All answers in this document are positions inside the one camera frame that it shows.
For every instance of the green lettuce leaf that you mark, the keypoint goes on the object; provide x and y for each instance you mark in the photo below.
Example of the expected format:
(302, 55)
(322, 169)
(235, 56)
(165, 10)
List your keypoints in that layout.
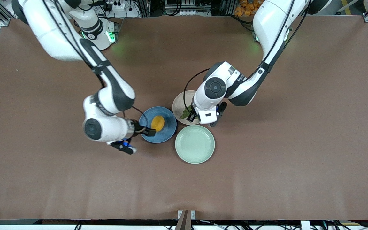
(184, 114)

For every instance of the beige plate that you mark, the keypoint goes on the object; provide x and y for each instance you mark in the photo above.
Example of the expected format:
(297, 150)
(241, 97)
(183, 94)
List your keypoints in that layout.
(180, 101)

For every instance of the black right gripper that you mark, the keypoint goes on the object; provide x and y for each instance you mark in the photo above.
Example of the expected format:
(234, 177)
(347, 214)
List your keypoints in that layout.
(140, 129)

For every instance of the pale green plate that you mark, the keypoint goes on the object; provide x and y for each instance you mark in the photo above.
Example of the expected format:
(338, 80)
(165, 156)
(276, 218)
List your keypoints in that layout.
(195, 144)

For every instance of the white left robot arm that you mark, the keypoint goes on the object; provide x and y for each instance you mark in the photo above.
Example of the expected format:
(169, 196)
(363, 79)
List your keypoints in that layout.
(267, 25)

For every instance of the white power strip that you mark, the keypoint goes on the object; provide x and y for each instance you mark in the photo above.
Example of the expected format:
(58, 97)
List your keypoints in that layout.
(115, 6)

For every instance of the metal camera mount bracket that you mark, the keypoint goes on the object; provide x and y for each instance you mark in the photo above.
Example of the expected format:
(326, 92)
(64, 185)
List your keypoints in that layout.
(186, 218)

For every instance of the yellow lemon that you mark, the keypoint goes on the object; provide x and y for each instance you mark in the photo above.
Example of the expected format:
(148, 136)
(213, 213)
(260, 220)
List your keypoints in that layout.
(157, 123)

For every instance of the bag of orange snacks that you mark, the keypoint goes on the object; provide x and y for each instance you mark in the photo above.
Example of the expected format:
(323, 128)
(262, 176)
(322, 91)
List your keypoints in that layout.
(244, 8)

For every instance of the blue plate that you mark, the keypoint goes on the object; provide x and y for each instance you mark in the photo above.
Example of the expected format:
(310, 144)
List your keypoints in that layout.
(168, 134)

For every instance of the brown table mat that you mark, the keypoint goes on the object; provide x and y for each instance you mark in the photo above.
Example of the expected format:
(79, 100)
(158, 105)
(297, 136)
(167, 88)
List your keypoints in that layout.
(184, 191)

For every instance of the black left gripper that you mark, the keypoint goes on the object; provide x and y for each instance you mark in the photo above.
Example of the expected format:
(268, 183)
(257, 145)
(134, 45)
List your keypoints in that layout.
(190, 118)

